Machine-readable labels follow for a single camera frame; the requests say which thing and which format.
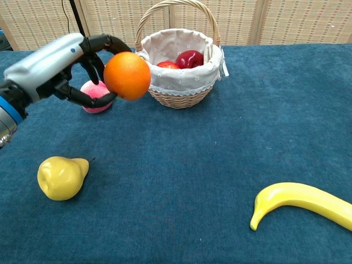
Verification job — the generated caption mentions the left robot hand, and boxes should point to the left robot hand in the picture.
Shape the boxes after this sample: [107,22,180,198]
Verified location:
[0,33,133,109]

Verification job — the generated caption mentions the orange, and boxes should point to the orange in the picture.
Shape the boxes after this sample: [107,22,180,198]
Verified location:
[103,51,152,101]

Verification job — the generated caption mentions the wicker basket with cloth liner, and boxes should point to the wicker basket with cloth liner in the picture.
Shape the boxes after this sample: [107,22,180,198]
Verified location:
[134,0,229,109]

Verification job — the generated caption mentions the pink peach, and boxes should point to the pink peach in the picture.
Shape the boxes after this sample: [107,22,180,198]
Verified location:
[80,80,114,114]

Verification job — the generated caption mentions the black tripod stand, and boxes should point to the black tripod stand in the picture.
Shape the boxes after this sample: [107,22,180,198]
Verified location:
[68,0,89,39]

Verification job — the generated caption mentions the yellow pear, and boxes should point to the yellow pear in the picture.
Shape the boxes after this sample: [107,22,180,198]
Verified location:
[37,156,96,201]

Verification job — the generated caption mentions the red yellow apple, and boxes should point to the red yellow apple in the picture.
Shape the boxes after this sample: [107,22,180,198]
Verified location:
[156,60,180,70]

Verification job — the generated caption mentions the bamboo folding screen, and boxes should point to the bamboo folding screen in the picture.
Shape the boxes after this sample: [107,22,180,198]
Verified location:
[0,0,352,52]

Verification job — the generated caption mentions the dark red apple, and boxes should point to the dark red apple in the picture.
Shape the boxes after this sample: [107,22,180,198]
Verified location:
[175,49,205,69]

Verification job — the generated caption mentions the blue table cloth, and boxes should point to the blue table cloth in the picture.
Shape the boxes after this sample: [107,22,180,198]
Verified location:
[0,43,352,264]

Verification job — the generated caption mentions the yellow banana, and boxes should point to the yellow banana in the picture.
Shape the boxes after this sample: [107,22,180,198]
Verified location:
[249,181,352,232]

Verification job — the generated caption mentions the black hanging cable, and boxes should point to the black hanging cable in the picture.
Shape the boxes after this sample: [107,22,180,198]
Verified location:
[60,0,71,36]

